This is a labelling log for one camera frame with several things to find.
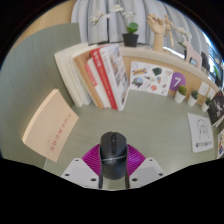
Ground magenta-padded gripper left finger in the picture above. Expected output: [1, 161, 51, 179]
[60, 143, 103, 190]

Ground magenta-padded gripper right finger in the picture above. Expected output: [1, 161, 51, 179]
[124, 143, 166, 190]

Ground black computer mouse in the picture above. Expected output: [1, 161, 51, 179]
[98, 131, 129, 181]

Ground beige book with red text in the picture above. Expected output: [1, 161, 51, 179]
[21, 88, 80, 163]

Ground small succulent in white pot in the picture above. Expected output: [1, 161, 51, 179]
[174, 84, 188, 104]
[200, 96, 213, 113]
[187, 89, 200, 108]

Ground white book red spine label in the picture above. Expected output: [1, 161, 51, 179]
[84, 58, 112, 110]

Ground black cover book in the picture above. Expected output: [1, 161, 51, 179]
[208, 89, 224, 127]

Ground white sticker sheet card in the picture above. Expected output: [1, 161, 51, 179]
[128, 60, 174, 98]

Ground purple round number sticker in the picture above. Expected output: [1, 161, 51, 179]
[168, 71, 187, 93]

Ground thick white book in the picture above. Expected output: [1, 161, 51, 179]
[53, 44, 86, 108]

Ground photo-cover white book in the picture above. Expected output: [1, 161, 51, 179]
[99, 43, 130, 112]

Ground wooden desk shelf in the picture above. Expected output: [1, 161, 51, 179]
[118, 45, 221, 101]

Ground green desk partition panel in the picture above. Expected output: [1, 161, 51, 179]
[0, 22, 84, 169]

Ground pink horse figure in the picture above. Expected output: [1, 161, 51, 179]
[182, 39, 203, 70]

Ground black horse figure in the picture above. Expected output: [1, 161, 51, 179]
[200, 50, 211, 71]

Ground window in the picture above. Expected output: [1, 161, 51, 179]
[203, 31, 223, 68]

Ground wooden hand model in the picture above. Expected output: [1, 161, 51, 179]
[146, 13, 167, 53]

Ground wooden artist mannequin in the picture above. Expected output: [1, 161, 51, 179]
[163, 14, 178, 49]

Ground grey curtain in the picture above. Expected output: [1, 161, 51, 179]
[70, 0, 204, 51]

